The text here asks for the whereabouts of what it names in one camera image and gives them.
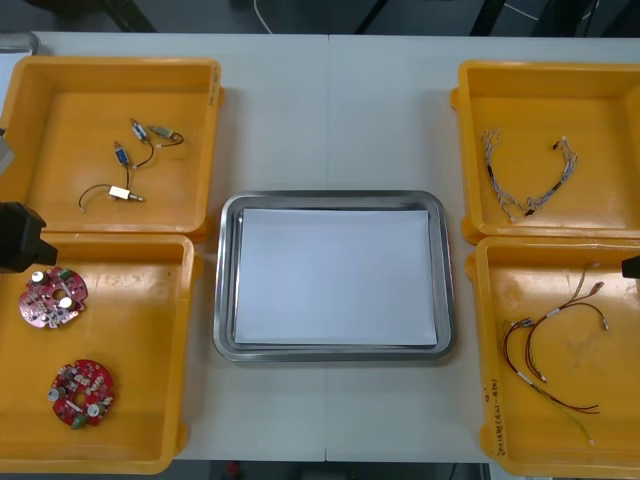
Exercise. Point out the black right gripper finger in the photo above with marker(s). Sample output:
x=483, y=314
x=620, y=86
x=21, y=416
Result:
x=632, y=267

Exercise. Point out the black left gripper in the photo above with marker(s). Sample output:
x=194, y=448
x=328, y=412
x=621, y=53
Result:
x=17, y=240

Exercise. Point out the round red circuit board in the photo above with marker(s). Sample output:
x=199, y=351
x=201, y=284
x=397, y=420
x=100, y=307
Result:
x=50, y=305
x=85, y=385

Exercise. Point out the yellow-orange plastic bin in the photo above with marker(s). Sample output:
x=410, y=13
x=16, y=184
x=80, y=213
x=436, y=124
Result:
x=60, y=100
x=530, y=150
x=140, y=325
x=575, y=360

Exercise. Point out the blue label metal solenoid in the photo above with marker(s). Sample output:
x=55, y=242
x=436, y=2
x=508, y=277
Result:
x=120, y=155
x=139, y=131

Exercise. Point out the bare metal solenoid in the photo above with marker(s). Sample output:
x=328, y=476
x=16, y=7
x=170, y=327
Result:
x=166, y=132

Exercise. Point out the steel tray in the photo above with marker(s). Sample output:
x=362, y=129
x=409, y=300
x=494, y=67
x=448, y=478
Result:
x=225, y=280

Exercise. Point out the grey plastic tray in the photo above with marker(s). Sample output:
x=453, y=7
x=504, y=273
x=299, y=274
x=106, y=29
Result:
x=20, y=45

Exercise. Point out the white paper sheet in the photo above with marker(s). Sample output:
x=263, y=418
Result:
x=335, y=275

